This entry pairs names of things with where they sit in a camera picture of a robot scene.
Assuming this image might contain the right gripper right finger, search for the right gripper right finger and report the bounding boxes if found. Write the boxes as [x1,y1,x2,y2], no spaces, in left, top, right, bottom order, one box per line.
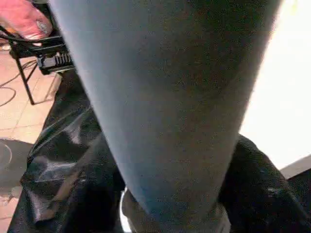
[218,135,311,233]

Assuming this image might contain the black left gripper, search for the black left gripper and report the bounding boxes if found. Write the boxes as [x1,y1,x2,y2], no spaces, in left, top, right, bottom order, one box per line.
[9,29,74,75]

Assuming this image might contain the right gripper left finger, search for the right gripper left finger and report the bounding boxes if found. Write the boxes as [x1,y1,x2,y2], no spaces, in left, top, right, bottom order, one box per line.
[58,133,128,233]

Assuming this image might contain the white plastic table top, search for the white plastic table top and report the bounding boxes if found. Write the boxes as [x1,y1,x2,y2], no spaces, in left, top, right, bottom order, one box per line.
[239,0,311,181]

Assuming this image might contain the white plastic table leg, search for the white plastic table leg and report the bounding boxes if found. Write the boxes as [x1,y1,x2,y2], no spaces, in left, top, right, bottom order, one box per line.
[49,0,283,233]

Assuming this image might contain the black plastic mat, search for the black plastic mat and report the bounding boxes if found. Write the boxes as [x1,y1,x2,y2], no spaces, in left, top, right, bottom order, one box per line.
[7,68,311,233]

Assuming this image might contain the black folding table frame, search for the black folding table frame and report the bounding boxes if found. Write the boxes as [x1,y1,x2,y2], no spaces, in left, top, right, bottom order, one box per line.
[17,51,40,105]

